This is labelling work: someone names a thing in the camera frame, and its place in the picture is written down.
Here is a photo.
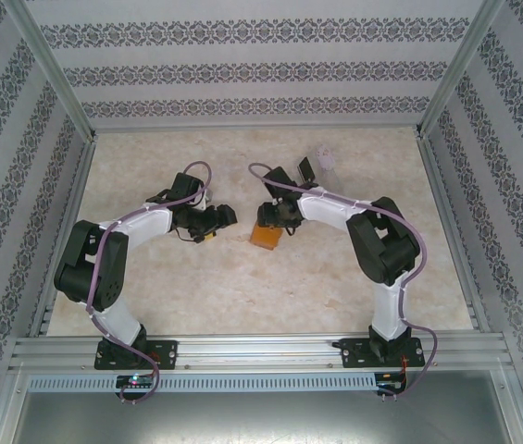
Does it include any clear acrylic card stand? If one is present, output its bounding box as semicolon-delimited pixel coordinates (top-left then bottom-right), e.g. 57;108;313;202
293;144;346;198

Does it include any black card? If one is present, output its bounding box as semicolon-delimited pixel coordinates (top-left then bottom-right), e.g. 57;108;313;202
296;156;317;183

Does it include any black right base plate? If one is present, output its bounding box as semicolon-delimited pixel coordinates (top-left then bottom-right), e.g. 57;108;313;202
332;337;424;370

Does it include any right controller board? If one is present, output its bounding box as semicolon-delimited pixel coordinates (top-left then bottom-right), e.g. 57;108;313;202
375;371;409;389

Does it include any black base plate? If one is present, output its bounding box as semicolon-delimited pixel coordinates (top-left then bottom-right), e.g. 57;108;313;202
332;337;424;370
95;339;180;372

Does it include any aluminium side rail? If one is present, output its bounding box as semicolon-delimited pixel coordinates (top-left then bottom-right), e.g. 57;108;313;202
27;136;100;338
416;133;493;334

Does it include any white card pink print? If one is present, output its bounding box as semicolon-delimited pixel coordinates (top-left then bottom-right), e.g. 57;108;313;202
315;145;336;171

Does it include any aluminium mounting rail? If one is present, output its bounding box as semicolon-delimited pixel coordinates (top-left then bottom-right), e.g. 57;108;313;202
8;335;511;374

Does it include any orange card holder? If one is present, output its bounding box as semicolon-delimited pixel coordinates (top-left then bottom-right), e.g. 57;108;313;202
249;220;285;253

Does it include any grey metal panel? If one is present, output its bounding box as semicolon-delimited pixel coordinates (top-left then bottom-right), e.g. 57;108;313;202
10;391;519;444

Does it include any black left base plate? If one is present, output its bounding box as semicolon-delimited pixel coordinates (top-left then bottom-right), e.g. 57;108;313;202
95;339;180;372

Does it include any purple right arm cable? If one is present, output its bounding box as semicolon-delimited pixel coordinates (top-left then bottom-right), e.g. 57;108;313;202
246;161;441;401

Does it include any slotted grey cable duct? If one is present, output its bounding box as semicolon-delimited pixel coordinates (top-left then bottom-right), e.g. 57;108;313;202
27;373;379;392

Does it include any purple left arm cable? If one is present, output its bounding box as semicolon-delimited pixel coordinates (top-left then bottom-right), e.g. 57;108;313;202
85;160;213;406

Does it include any controller board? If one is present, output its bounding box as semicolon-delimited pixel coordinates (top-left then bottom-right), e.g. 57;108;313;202
375;371;409;389
116;374;156;390

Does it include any left controller board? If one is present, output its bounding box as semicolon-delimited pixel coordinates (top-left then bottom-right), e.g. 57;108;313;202
116;374;156;390

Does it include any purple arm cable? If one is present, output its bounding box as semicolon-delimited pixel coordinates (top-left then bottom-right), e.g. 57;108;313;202
246;161;441;401
85;160;213;406

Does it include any aluminium frame post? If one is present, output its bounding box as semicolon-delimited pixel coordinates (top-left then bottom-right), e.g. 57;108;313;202
6;0;100;142
414;0;508;140

